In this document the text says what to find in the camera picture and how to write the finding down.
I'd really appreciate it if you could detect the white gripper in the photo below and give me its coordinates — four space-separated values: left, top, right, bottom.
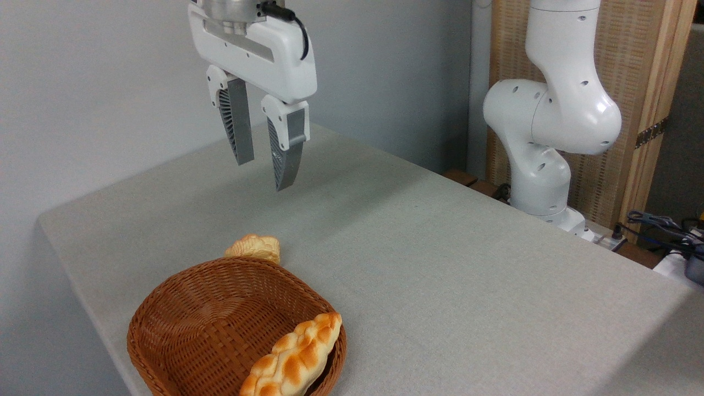
187 2 318 192

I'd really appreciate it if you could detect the round toy bread bun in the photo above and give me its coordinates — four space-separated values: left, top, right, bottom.
224 233 282 266

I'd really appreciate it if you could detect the braided toy bread loaf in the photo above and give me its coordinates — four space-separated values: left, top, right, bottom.
239 312 343 396

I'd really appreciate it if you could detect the silver metal wrist flange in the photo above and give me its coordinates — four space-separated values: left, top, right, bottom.
199 0 260 36

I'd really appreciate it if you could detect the brown wicker basket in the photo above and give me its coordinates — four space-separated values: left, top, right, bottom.
126 256 348 396

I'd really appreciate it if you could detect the wooden woven folding screen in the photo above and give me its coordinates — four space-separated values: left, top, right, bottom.
486 0 699 244

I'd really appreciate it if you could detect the metal screen hinge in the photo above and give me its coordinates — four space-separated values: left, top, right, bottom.
635 116 670 150

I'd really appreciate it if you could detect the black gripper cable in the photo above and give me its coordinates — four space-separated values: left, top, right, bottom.
257 1 310 61

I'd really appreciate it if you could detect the blue and black cable bundle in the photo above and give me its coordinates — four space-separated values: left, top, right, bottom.
618 210 704 260

